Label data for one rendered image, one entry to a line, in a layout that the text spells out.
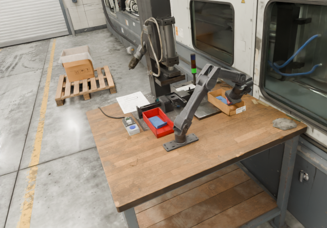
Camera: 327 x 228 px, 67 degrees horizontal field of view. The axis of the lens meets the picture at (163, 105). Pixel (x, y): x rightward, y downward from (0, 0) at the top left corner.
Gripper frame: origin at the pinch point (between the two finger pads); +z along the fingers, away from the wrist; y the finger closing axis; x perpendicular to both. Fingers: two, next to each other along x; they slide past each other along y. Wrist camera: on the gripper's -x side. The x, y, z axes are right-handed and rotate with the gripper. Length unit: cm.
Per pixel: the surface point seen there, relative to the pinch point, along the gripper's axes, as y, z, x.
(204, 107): 5.9, 5.7, 14.2
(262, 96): -2.3, 1.3, -27.5
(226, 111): -5.3, -2.0, 5.9
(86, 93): 201, 221, 76
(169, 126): -0.2, 4.2, 43.1
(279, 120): -26.7, -14.3, -13.2
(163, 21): 46, -38, 32
